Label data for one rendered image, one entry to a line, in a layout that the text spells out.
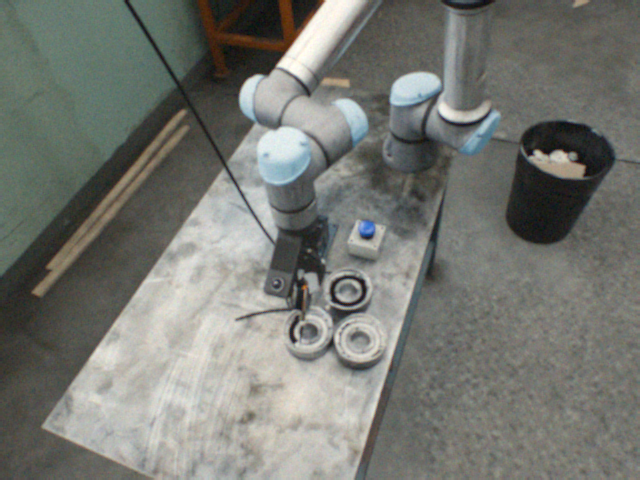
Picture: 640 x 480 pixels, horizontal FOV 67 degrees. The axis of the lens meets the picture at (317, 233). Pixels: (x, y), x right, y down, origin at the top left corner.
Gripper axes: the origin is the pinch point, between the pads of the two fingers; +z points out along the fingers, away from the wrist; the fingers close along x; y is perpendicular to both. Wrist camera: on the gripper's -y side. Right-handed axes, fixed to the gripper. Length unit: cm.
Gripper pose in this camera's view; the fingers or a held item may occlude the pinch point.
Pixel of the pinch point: (304, 290)
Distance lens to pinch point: 94.1
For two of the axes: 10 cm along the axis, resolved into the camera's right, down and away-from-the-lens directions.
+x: -9.4, -1.9, 2.6
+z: 0.9, 6.3, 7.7
